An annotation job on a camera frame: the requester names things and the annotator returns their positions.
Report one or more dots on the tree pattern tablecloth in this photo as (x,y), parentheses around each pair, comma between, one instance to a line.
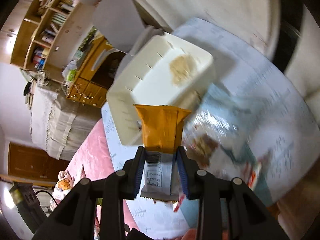
(279,131)

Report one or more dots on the cartoon print blanket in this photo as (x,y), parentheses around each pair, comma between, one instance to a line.
(61,189)

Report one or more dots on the round rice cake bag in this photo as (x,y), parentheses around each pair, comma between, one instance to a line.
(182,69)

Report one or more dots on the lace covered cabinet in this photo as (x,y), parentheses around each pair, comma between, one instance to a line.
(59,126)

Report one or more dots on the nut bar clear packet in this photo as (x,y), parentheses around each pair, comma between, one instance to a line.
(209,138)

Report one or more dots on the white plastic storage bin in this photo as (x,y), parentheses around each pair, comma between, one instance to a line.
(147,80)

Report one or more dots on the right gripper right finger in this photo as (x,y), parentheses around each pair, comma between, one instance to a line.
(227,209)

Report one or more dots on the pink quilt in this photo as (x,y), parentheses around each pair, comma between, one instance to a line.
(92,160)

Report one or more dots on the green tissue box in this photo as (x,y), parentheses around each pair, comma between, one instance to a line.
(71,75)

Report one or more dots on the cream floral curtain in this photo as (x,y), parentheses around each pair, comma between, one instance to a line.
(258,23)

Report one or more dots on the grey office chair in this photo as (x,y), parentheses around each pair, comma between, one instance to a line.
(121,24)

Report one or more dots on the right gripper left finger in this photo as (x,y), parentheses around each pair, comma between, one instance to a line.
(74,217)

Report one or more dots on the wooden bookshelf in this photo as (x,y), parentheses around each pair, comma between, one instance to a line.
(50,34)

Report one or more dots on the wooden desk with drawers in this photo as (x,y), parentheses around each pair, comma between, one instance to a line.
(95,74)

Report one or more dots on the orange snack packet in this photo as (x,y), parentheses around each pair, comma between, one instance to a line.
(162,129)

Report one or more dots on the brown wooden door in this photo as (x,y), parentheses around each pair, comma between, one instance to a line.
(33,163)

